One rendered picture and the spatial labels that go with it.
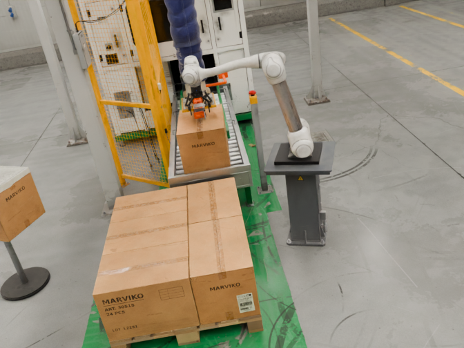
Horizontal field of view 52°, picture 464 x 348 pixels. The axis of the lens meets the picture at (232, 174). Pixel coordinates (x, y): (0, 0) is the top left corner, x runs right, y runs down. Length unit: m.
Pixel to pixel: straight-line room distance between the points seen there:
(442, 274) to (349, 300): 0.71
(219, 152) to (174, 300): 1.42
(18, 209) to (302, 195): 2.13
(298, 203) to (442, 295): 1.20
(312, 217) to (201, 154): 1.05
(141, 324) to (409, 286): 1.85
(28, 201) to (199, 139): 1.40
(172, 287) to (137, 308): 0.27
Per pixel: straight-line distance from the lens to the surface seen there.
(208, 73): 3.26
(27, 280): 4.39
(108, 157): 4.74
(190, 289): 3.04
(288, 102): 3.28
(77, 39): 4.38
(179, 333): 3.28
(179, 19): 3.85
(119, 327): 3.26
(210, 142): 3.94
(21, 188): 3.83
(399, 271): 3.74
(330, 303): 3.47
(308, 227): 3.92
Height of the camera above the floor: 2.40
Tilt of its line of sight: 28 degrees down
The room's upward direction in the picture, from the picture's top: 9 degrees counter-clockwise
